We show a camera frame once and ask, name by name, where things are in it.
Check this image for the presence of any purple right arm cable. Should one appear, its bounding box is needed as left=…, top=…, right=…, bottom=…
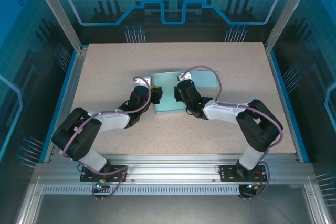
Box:
left=180, top=66, right=284, bottom=201

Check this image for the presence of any aluminium table side rail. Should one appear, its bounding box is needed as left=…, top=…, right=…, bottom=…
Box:
left=43, top=47, right=90, bottom=163

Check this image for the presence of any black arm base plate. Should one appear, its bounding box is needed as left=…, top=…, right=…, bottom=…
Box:
left=80, top=165, right=129, bottom=183
left=219, top=164, right=268, bottom=182

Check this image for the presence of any white slotted cable duct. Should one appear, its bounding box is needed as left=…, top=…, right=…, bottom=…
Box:
left=41, top=184, right=241, bottom=196

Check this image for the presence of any grey metal lower panel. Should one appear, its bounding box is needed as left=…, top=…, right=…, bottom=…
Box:
left=34, top=194, right=316, bottom=224

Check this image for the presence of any blue table side trim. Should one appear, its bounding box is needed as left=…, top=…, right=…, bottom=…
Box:
left=38, top=50, right=79, bottom=163
left=267, top=49, right=310, bottom=163

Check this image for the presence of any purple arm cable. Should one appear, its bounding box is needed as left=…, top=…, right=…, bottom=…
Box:
left=62, top=76, right=153, bottom=202
left=180, top=66, right=284, bottom=201

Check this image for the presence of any aluminium frame rail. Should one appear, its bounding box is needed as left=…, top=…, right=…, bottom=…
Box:
left=33, top=153, right=317, bottom=184

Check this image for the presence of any aluminium frame post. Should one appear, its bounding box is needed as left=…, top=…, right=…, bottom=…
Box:
left=28, top=0, right=89, bottom=54
left=264, top=0, right=316, bottom=53

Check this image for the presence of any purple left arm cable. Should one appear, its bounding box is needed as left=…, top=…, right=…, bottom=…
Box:
left=62, top=76, right=153, bottom=202

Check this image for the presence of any aluminium frame leg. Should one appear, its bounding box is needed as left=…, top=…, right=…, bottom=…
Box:
left=15, top=182, right=43, bottom=224
left=303, top=182, right=334, bottom=224

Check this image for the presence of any small LED connector board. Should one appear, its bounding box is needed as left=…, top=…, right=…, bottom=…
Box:
left=91, top=180, right=110, bottom=192
left=240, top=182, right=263, bottom=192

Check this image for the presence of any light blue paper box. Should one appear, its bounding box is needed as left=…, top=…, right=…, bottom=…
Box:
left=190, top=69, right=219, bottom=90
left=151, top=71, right=186, bottom=116

